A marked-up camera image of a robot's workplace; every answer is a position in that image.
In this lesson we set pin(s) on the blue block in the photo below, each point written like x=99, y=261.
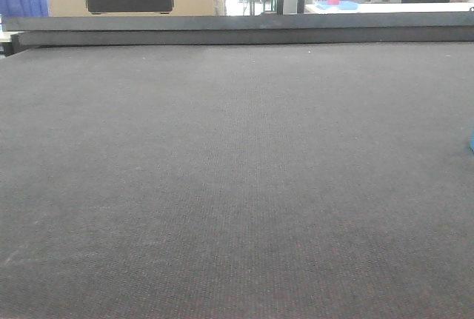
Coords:
x=471, y=143

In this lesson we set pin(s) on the dark conveyor belt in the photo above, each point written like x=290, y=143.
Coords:
x=310, y=181

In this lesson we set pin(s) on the blue tray on white table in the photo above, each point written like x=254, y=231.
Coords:
x=337, y=5

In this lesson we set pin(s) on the white table in background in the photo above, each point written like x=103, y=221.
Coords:
x=398, y=8

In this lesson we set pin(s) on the grey conveyor side rail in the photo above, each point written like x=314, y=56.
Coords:
x=267, y=29

